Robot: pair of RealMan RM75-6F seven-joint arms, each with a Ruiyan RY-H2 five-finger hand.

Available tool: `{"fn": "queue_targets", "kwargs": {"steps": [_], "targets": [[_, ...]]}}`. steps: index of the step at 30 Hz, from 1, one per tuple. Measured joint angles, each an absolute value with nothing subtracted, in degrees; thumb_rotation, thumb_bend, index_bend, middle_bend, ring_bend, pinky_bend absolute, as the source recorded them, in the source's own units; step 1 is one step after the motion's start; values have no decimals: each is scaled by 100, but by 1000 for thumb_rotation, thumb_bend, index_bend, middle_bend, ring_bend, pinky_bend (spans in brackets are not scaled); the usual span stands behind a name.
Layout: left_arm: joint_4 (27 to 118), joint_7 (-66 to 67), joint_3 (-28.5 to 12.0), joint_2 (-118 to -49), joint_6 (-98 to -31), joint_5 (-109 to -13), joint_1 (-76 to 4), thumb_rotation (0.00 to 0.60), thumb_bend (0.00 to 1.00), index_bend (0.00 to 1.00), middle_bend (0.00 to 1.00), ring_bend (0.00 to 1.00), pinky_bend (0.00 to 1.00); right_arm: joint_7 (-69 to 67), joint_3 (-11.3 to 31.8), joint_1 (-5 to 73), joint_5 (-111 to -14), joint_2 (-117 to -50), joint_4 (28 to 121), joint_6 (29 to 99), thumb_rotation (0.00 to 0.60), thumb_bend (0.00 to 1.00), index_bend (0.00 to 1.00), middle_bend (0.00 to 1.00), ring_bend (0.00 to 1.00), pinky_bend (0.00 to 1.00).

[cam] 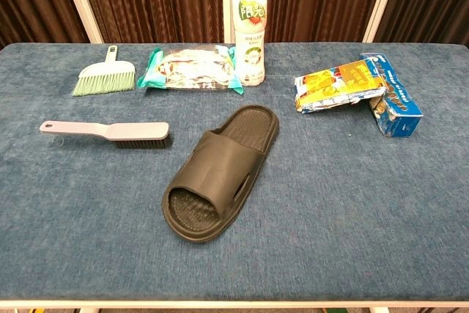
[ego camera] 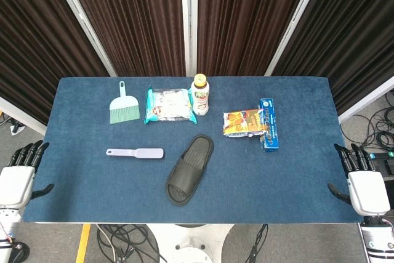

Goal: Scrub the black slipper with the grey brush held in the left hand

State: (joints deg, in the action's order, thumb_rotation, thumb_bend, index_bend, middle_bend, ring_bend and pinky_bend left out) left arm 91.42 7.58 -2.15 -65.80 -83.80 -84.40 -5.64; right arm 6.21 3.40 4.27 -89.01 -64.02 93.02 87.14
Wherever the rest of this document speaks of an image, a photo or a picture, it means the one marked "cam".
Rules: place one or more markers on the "green mini hand broom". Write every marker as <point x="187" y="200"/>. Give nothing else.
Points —
<point x="106" y="75"/>

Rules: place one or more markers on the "black rubber slipper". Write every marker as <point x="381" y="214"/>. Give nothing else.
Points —
<point x="220" y="159"/>

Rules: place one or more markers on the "teal snack packet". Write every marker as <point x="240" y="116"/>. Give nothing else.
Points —
<point x="190" y="69"/>

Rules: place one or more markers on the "drink bottle yellow cap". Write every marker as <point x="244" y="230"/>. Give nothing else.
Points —
<point x="250" y="45"/>

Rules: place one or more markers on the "crumpled yellow blue snack bag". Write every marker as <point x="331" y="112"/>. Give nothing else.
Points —
<point x="329" y="87"/>

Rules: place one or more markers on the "blue fabric table cover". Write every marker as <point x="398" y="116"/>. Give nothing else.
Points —
<point x="329" y="199"/>

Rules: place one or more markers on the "blue cardboard box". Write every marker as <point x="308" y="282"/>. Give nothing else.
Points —
<point x="399" y="107"/>

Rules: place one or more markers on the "white upright frame post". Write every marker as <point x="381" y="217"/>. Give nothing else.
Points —
<point x="228" y="1"/>

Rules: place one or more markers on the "white table frame rail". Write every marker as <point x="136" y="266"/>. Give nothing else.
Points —
<point x="234" y="305"/>

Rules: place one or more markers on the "white slanted frame post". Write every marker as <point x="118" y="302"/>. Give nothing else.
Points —
<point x="381" y="1"/>
<point x="78" y="1"/>

